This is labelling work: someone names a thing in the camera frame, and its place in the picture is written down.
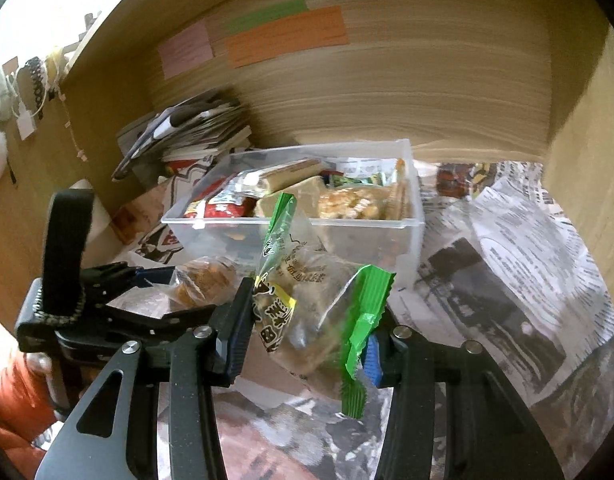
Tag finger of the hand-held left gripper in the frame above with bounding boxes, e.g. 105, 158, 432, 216
112, 265, 177, 291
107, 304, 219, 333

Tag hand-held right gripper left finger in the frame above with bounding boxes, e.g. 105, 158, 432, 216
34, 277, 255, 480

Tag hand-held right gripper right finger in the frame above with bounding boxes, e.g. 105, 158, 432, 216
362, 305, 562, 480

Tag clear packet of orange cakes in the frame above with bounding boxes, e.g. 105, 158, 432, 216
169, 257, 238, 311

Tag clear packet with green ends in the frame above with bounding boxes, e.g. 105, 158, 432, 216
252, 192, 395, 418

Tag clear plastic container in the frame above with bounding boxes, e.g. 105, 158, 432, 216
161, 139, 425, 291

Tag round cracker roll packet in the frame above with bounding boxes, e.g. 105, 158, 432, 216
222, 157, 323, 196

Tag person's left forearm orange sleeve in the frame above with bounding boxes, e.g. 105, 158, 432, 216
0, 350, 63, 466

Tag clear bag of orange snacks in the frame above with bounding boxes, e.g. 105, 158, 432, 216
317, 185, 388, 221

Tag person's left hand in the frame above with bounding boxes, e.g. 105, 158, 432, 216
24, 352, 55, 376

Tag brown printed paper bag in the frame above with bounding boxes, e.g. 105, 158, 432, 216
110, 195, 168, 246

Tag small red snack packet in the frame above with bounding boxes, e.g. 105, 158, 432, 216
184, 187, 258, 218

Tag white paper tag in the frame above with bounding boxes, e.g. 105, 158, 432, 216
14, 105, 40, 141

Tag beige snack packet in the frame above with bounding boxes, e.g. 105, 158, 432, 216
257, 177, 323, 218

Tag stack of magazines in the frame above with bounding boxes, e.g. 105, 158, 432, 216
112, 90, 253, 181

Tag newspaper sheets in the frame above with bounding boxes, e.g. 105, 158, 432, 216
107, 160, 614, 480

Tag pink paper note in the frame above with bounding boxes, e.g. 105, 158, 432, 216
157, 20, 213, 81

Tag orange paper note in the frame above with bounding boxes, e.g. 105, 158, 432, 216
226, 6, 349, 68

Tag green paper note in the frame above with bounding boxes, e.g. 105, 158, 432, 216
226, 0, 309, 33

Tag beaded string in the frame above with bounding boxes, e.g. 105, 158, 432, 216
57, 80, 88, 163

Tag black white braided bracelet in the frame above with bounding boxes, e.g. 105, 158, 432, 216
24, 57, 50, 116

